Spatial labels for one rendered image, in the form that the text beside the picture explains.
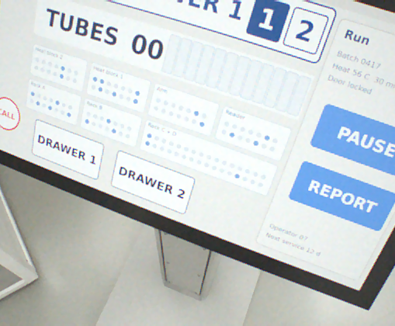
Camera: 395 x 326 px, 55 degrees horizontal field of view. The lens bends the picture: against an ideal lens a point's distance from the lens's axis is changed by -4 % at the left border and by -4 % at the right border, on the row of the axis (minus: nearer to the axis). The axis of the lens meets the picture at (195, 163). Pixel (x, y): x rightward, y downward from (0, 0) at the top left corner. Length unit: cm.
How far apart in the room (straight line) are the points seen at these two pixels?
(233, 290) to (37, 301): 68
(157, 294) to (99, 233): 32
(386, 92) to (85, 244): 127
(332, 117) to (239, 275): 108
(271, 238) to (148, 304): 98
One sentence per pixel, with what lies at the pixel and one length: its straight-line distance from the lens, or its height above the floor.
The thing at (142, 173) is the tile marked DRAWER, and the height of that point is 101.
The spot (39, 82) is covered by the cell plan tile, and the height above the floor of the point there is 106.
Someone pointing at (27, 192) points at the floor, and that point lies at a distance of 165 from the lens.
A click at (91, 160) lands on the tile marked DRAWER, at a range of 46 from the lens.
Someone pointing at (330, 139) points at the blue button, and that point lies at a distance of 39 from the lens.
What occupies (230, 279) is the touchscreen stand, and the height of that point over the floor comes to 4.
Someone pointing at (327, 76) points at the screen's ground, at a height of 113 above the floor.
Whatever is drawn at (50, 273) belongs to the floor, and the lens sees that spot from 151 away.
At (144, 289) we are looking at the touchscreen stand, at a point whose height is 4.
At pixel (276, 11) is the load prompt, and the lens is 38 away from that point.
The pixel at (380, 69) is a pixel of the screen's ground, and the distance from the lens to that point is 39.
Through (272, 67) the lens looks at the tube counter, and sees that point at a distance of 38.
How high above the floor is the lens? 139
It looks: 60 degrees down
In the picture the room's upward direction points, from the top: 5 degrees clockwise
